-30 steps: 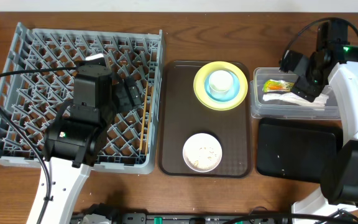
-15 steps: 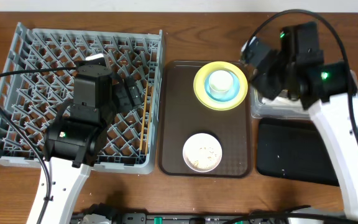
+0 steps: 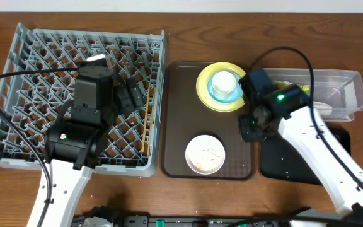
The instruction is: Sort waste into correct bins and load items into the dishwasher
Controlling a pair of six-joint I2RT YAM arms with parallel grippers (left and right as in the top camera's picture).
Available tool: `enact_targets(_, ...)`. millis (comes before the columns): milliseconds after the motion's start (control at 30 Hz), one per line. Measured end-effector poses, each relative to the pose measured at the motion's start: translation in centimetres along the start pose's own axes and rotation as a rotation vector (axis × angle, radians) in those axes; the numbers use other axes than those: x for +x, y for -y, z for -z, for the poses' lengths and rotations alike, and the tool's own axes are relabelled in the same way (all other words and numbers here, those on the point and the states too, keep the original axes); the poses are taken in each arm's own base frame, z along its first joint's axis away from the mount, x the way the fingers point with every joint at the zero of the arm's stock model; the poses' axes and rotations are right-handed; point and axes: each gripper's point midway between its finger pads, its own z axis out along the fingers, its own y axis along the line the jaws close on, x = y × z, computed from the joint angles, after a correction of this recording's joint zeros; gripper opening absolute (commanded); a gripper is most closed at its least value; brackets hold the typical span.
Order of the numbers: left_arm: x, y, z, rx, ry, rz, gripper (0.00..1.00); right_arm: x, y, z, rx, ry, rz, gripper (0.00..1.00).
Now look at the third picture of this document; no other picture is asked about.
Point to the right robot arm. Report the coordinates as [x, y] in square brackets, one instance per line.
[289, 112]

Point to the brown serving tray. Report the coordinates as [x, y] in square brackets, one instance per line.
[186, 117]

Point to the rice food scraps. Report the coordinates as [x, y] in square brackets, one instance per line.
[204, 158]

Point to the white cup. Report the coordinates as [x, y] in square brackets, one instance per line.
[223, 85]

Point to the white napkin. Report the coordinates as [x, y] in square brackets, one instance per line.
[323, 108]

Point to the yellow plate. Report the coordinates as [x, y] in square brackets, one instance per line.
[202, 82]

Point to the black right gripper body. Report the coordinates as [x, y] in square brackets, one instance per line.
[268, 132]

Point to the light blue bowl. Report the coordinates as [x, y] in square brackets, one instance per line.
[237, 92]

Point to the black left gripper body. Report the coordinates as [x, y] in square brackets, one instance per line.
[126, 94]

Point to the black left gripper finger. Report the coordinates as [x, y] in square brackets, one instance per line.
[135, 93]
[123, 96]

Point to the black tray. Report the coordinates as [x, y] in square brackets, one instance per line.
[280, 161]

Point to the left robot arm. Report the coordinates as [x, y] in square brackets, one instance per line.
[78, 136]

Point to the white bowl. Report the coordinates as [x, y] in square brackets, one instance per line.
[208, 141]

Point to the black equipment at bottom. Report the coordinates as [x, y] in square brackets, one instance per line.
[104, 216]

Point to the clear plastic bin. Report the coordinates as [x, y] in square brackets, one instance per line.
[341, 89]

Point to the wooden chopstick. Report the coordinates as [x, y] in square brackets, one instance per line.
[151, 122]
[145, 118]

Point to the grey dishwasher rack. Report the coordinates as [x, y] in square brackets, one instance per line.
[42, 61]

